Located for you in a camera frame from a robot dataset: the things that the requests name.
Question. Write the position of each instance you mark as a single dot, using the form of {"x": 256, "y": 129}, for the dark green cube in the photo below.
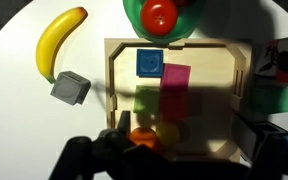
{"x": 270, "y": 100}

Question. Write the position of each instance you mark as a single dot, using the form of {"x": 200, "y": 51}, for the green bowl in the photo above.
{"x": 185, "y": 26}

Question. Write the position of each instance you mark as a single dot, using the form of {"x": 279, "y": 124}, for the yellow banana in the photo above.
{"x": 55, "y": 40}

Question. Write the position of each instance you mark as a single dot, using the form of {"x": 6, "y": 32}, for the grey cube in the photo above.
{"x": 69, "y": 88}

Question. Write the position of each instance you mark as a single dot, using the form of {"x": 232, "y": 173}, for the wooden tray box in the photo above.
{"x": 210, "y": 66}

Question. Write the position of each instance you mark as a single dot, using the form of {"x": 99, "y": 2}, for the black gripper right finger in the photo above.
{"x": 257, "y": 140}

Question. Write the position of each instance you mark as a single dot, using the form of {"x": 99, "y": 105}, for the red tomato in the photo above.
{"x": 159, "y": 18}

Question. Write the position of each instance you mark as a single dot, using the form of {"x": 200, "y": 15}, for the yellow lemon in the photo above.
{"x": 167, "y": 133}

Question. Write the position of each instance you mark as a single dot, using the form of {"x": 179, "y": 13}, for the lime green cube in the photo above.
{"x": 147, "y": 100}

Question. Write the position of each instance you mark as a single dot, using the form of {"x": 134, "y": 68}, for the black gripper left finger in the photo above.
{"x": 124, "y": 123}

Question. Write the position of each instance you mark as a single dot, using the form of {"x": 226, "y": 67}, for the magenta block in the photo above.
{"x": 174, "y": 105}

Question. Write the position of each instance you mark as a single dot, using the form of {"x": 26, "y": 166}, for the multicoloured picture cube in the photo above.
{"x": 280, "y": 60}

